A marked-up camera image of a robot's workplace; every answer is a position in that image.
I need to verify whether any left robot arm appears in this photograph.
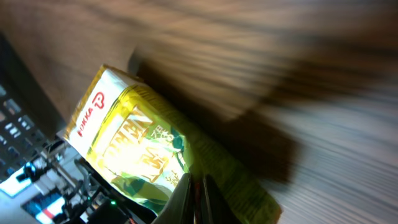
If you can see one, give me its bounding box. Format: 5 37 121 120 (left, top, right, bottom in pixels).
1 138 155 223

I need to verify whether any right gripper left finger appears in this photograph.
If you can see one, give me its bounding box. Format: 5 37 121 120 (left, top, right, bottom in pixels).
151 173 194 224

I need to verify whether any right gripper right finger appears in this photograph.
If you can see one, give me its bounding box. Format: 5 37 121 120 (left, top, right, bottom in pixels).
201 175 241 224

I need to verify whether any grey plastic shopping basket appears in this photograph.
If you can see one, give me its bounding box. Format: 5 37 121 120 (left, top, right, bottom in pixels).
1 36 49 182

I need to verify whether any green yellow juice carton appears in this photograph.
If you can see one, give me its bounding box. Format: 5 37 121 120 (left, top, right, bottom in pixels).
64 65 281 223

